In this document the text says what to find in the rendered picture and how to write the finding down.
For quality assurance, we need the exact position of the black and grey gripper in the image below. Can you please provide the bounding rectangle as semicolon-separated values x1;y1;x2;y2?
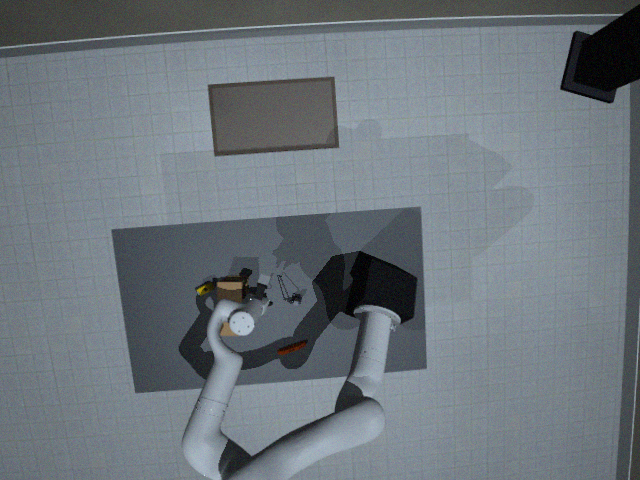
243;293;273;315

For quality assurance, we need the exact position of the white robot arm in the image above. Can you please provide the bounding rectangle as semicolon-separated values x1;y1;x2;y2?
182;274;401;480

